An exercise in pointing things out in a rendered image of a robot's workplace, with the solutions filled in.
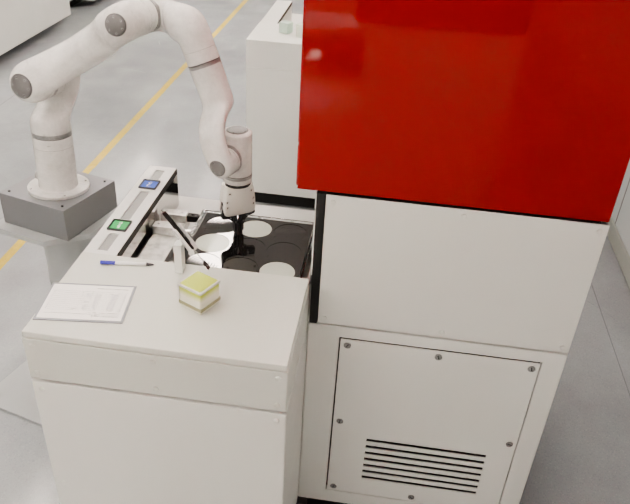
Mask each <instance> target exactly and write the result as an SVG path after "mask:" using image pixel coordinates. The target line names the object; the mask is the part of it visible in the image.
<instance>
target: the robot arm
mask: <svg viewBox="0 0 630 504"><path fill-rule="evenodd" d="M157 31H158V32H165V33H167V34H168V35H169V36H170V37H171V38H172V39H173V40H174V41H176V42H178V44H179V45H180V47H181V49H182V52H183V55H184V57H185V60H186V63H187V65H188V68H189V71H190V73H191V76H192V78H193V81H194V83H195V86H196V89H197V91H198V94H199V96H200V99H201V102H202V107H203V109H202V114H201V118H200V123H199V141H200V145H201V149H202V152H203V154H204V157H205V160H206V162H207V165H208V167H209V169H210V170H211V172H212V173H213V174H214V175H215V176H216V177H218V178H221V179H223V181H224V182H222V185H221V191H220V201H219V208H220V211H222V213H221V218H222V219H223V220H228V219H229V220H231V221H232V222H233V231H234V232H235V233H236V234H237V235H239V234H243V229H244V222H245V219H246V218H247V217H248V216H249V215H250V214H253V213H255V192H254V187H253V182H252V131H251V129H249V128H248V127H245V126H237V125H236V126H229V127H226V128H225V124H226V119H227V116H228V114H229V112H230V110H231V109H232V107H233V104H234V98H233V94H232V90H231V88H230V85H229V82H228V79H227V76H226V73H225V70H224V67H223V64H222V61H221V59H220V56H219V53H218V50H217V47H216V44H215V42H214V39H213V36H212V33H211V30H210V28H209V25H208V23H207V21H206V19H205V17H204V16H203V14H202V13H201V12H200V11H199V10H197V9H196V8H194V7H192V6H190V5H187V4H184V3H180V2H176V1H173V0H123V1H120V2H117V3H115V4H113V5H111V6H109V7H107V8H106V9H104V10H103V11H101V12H100V13H99V14H98V15H97V16H96V18H95V19H94V20H93V21H92V22H91V23H90V24H89V25H88V26H86V27H85V28H83V29H82V30H80V31H79V32H77V33H76V34H74V35H73V36H71V37H70V38H68V39H66V40H65V41H63V42H61V43H59V44H57V45H55V46H53V47H51V48H49V49H47V50H45V51H43V52H41V53H39V54H37V55H35V56H33V57H31V58H29V59H26V60H24V61H22V62H20V63H19V64H17V65H16V66H15V67H14V69H13V70H12V72H11V74H10V79H9V82H10V87H11V89H12V91H13V93H14V94H15V95H16V96H17V97H18V98H19V99H21V100H23V101H25V102H29V103H37V104H36V106H35V108H34V110H33V112H32V114H31V117H30V130H31V136H32V143H33V150H34V157H35V163H36V171H35V179H33V180H32V181H30V182H29V184H28V186H27V189H28V193H29V194H30V195H31V196H33V197H35V198H38V199H42V200H50V201H58V200H66V199H71V198H75V197H78V196H80V195H82V194H84V193H85V192H86V191H87V190H88V189H89V187H90V184H89V180H88V179H87V178H86V177H84V176H82V175H80V174H77V169H76V161H75V152H74V144H73V135H72V126H71V113H72V109H73V107H74V104H75V101H76V98H77V95H78V91H79V87H80V75H81V74H83V73H85V72H86V71H88V70H90V69H91V68H93V67H95V66H96V65H98V64H100V63H101V62H103V61H104V60H106V59H108V58H109V57H111V56H112V55H114V54H115V53H116V52H117V51H118V50H119V49H120V48H121V47H123V46H124V45H126V44H127V43H129V42H131V41H133V40H135V39H137V38H139V37H141V36H144V35H146V34H149V33H151V32H157ZM237 215H238V218H237Z"/></svg>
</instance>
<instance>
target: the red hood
mask: <svg viewBox="0 0 630 504"><path fill-rule="evenodd" d="M298 142H299V144H298V153H297V177H296V185H297V188H298V189H307V190H318V191H327V192H336V193H345V194H354V195H364V196H373V197H382V198H391V199H400V200H409V201H418V202H427V203H437V204H446V205H455V206H464V207H473V208H482V209H491V210H501V211H510V212H519V213H528V214H537V215H546V216H555V217H564V218H574V219H583V220H592V221H601V222H609V221H610V218H611V215H612V212H613V209H614V206H615V203H616V200H617V197H618V194H619V191H620V188H621V185H622V181H623V178H624V175H625V172H626V169H627V166H628V163H629V160H630V0H304V3H303V27H302V52H301V76H300V105H299V129H298Z"/></svg>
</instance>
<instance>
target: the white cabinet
mask: <svg viewBox="0 0 630 504"><path fill-rule="evenodd" d="M307 334H308V322H307V326H306V330H305V334H304V338H303V343H302V347H301V351H300V356H299V360H298V364H297V369H296V373H295V377H294V382H293V386H292V390H291V395H290V399H289V403H288V408H287V411H286V412H280V411H273V410H265V409H258V408H251V407H244V406H236V405H229V404H222V403H214V402H207V401H200V400H192V399H185V398H178V397H170V396H163V395H156V394H148V393H141V392H134V391H127V390H119V389H112V388H105V387H97V386H90V385H83V384H75V383H68V382H61V381H53V380H46V379H39V378H32V384H33V388H34V392H35V397H36V401H37V406H38V410H39V414H40V419H41V423H42V427H43V432H44V436H45V441H46V445H47V449H48V454H49V458H50V462H51V467H52V471H53V475H54V480H55V484H56V489H57V493H58V497H59V502H60V504H297V498H298V485H299V468H300V451H301V434H302V417H303V401H304V385H305V368H306V351H307Z"/></svg>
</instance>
